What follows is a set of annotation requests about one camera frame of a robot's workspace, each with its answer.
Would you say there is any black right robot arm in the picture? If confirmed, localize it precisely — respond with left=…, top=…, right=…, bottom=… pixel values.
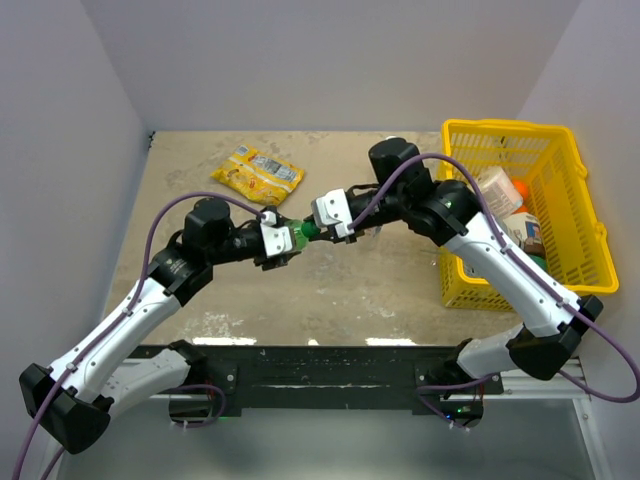
left=310, top=137, right=603, bottom=393

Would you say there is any small labelled clear bottle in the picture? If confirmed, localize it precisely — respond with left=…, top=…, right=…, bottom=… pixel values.
left=361, top=226, right=383, bottom=240

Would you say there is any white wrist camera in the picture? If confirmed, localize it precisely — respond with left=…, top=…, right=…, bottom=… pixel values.
left=311, top=189, right=355, bottom=239
left=259, top=210, right=294, bottom=258

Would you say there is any yellow snack bag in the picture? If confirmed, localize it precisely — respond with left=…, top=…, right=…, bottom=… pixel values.
left=211, top=144, right=305, bottom=206

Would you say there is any green plastic bottle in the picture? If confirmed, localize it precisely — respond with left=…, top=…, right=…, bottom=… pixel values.
left=285, top=219, right=310, bottom=252

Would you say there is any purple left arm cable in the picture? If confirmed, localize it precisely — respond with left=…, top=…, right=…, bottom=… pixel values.
left=10, top=192, right=269, bottom=480

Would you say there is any green bottle cap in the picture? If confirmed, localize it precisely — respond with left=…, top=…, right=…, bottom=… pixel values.
left=300, top=221, right=321, bottom=239

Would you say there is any orange ball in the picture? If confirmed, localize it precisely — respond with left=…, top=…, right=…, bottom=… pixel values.
left=512, top=179, right=529, bottom=207

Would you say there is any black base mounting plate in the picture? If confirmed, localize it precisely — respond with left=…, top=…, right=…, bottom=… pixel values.
left=119, top=342, right=504, bottom=419

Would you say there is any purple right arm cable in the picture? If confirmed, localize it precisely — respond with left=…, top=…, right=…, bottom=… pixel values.
left=347, top=152, right=640, bottom=431

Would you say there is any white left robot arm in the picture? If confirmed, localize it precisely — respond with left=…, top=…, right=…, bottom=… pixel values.
left=19, top=192, right=318, bottom=454

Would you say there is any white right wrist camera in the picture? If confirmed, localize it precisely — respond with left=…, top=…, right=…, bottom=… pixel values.
left=311, top=189, right=355, bottom=239

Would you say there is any green can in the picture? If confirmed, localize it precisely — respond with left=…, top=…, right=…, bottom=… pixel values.
left=528, top=254, right=548, bottom=272

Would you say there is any yellow plastic basket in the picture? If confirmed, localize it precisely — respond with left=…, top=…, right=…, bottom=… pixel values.
left=441, top=119, right=620, bottom=297

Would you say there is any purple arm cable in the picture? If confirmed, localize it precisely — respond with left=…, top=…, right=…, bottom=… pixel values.
left=347, top=152, right=640, bottom=431
left=10, top=192, right=269, bottom=480

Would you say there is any orange white carton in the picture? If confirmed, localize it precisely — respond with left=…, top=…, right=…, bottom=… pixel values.
left=504, top=212, right=546, bottom=258

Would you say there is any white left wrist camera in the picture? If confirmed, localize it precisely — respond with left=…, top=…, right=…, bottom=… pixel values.
left=259, top=210, right=294, bottom=258

